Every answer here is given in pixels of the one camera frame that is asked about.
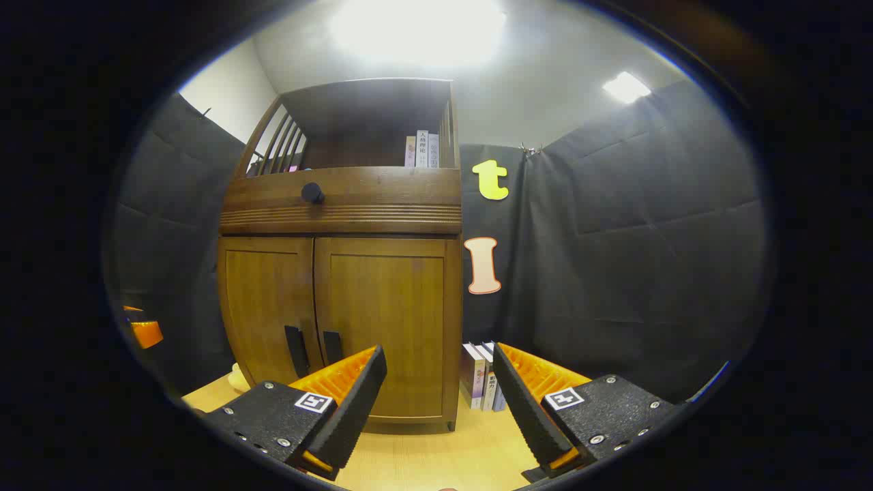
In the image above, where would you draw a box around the wooden cabinet door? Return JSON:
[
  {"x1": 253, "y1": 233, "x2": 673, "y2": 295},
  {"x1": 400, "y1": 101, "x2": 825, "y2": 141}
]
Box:
[
  {"x1": 314, "y1": 237, "x2": 456, "y2": 420},
  {"x1": 217, "y1": 237, "x2": 325, "y2": 388}
]

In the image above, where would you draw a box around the small ceiling light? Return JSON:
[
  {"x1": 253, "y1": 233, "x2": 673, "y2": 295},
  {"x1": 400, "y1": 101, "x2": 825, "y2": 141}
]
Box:
[{"x1": 602, "y1": 71, "x2": 652, "y2": 104}]

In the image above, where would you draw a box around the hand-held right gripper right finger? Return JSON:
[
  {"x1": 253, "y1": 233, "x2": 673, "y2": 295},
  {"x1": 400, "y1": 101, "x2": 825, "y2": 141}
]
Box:
[{"x1": 492, "y1": 342, "x2": 686, "y2": 483}]

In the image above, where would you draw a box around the large ceiling light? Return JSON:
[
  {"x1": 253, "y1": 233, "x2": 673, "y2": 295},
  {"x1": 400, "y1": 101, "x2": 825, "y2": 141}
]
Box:
[{"x1": 331, "y1": 0, "x2": 509, "y2": 69}]

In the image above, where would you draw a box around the black backdrop cloth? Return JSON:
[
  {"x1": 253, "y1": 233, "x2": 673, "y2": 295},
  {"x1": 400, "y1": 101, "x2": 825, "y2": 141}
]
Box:
[{"x1": 109, "y1": 78, "x2": 771, "y2": 403}]

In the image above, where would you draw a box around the wooden double-door shoe cabinet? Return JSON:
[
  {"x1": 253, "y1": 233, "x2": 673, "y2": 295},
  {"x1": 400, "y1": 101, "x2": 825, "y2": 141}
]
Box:
[{"x1": 217, "y1": 77, "x2": 464, "y2": 434}]

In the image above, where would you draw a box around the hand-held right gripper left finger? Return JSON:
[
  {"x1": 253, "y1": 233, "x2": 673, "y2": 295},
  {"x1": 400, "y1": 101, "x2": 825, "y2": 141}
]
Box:
[{"x1": 205, "y1": 344, "x2": 388, "y2": 481}]

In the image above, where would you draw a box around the white purple paperback book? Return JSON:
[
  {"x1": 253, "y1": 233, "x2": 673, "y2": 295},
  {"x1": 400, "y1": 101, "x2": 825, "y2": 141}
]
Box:
[{"x1": 461, "y1": 343, "x2": 486, "y2": 410}]

